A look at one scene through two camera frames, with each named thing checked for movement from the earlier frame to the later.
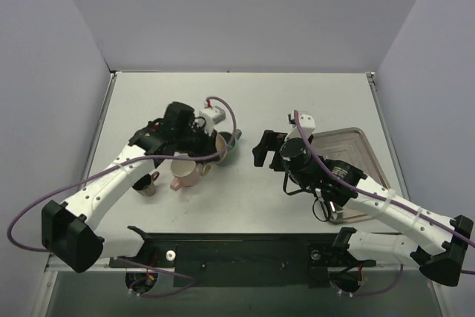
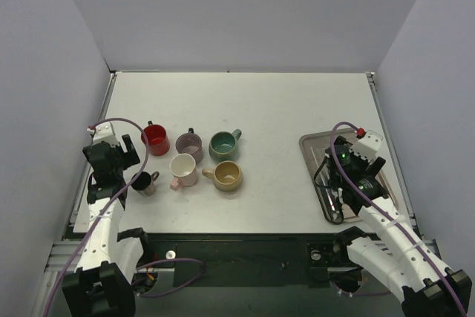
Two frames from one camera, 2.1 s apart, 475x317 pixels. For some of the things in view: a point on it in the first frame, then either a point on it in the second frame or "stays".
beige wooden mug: x=220 y=145 -> x=227 y=177
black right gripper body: x=270 y=150 -> x=372 y=167
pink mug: x=185 y=171 stays
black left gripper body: x=207 y=142 -> x=121 y=152
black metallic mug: x=145 y=185 stays
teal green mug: x=231 y=151 stays
